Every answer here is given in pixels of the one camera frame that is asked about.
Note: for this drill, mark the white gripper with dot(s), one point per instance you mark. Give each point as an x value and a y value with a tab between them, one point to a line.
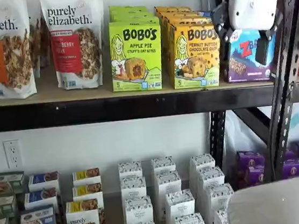
253	0

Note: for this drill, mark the orange Bobo's oat bites box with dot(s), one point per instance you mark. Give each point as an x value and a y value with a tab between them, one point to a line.
172	8
182	19
194	55

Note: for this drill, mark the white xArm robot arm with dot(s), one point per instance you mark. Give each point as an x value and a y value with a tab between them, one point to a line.
284	204

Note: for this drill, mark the blue Zbar snack box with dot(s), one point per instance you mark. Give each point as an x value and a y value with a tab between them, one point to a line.
243	60

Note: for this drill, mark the green Bobo's apple pie box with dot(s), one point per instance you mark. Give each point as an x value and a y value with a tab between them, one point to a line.
130	16
127	8
136	56

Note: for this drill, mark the blue label oatmeal box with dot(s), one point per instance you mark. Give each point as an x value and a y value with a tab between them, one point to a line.
40	200
44	182
37	220

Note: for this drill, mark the white plastic sheet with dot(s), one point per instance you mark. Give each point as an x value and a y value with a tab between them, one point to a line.
249	130

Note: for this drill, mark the granola bag red label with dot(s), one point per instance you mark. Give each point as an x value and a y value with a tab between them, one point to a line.
76	39

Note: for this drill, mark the white granola bag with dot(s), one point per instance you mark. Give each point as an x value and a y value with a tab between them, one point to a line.
38	35

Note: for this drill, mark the granola bag orange label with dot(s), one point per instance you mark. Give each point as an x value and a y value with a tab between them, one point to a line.
2	50

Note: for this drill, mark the white wall outlet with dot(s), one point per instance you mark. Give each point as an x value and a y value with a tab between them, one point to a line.
13	154

